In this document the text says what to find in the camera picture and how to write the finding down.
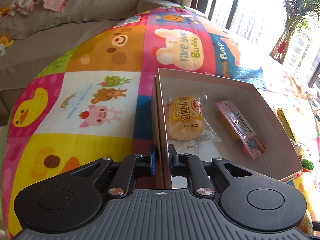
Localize packaged small bread bun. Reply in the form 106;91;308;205
164;93;222;146

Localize pink cardboard box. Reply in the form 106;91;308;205
152;69;303;188

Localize pink volcano snack package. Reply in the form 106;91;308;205
215;100;266;159

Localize colourful cartoon play mat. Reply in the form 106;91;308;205
1;5;319;237

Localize green yellow snack packet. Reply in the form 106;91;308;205
277;108;297;142

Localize grey bed sheet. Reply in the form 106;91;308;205
0;20;118;126

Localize grey long pillow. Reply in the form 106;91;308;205
1;0;143;40

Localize yellow orange baby toy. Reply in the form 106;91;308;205
0;35;14;56

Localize pink white baby clothes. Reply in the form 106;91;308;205
7;0;69;17

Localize potted green plant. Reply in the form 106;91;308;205
269;0;319;64

